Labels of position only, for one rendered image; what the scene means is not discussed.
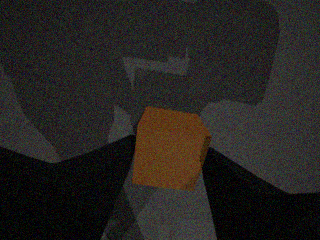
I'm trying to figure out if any brown block with dark square side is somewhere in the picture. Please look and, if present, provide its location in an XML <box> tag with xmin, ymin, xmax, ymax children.
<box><xmin>132</xmin><ymin>107</ymin><xmax>212</xmax><ymax>191</ymax></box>

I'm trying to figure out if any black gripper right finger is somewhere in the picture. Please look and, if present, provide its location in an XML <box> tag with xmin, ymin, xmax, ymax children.
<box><xmin>201</xmin><ymin>147</ymin><xmax>320</xmax><ymax>240</ymax></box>

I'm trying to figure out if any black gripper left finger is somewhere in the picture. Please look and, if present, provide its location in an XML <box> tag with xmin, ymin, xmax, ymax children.
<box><xmin>0</xmin><ymin>135</ymin><xmax>137</xmax><ymax>240</ymax></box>

